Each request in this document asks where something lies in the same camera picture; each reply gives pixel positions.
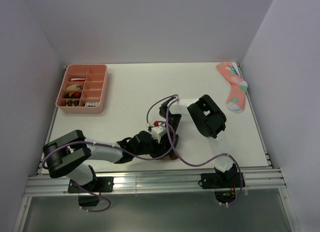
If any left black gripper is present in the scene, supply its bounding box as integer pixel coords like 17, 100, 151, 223
134, 134, 169, 161

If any brown argyle rolled sock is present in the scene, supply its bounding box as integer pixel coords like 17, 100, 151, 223
64, 99, 80, 107

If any brown striped sock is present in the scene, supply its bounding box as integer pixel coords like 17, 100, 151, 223
161, 153, 178, 161

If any dark argyle rolled sock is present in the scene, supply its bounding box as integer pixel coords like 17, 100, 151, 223
65, 92, 82, 99

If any red white rolled sock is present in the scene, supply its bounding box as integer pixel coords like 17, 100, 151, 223
70, 78, 86, 82

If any pink divided organizer tray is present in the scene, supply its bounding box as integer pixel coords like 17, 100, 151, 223
55, 64, 108, 114

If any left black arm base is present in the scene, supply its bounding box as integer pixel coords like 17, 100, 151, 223
67, 176, 114, 212

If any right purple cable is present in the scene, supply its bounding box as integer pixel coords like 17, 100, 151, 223
145, 94, 243, 207

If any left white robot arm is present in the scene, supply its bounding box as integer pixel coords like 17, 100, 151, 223
42, 130, 176, 192

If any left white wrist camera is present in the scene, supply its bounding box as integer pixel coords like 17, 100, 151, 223
151, 121, 167, 143

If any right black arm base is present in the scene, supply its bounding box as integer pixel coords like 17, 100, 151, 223
197, 163, 246, 206

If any purple cable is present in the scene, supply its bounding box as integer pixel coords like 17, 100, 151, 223
145, 94, 243, 207
41, 121, 176, 213

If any beige rolled sock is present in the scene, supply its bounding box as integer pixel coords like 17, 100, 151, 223
66, 83, 84, 91

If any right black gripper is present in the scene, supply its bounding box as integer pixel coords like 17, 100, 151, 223
160, 113, 182, 156

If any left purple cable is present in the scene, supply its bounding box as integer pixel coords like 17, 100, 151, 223
41, 121, 176, 213

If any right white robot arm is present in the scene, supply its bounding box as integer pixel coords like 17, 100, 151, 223
159, 94, 239, 187

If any white black striped sock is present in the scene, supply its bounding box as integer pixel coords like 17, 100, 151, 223
84, 102, 100, 107

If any pink patterned sock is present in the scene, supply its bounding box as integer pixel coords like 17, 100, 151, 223
216, 62, 248, 113

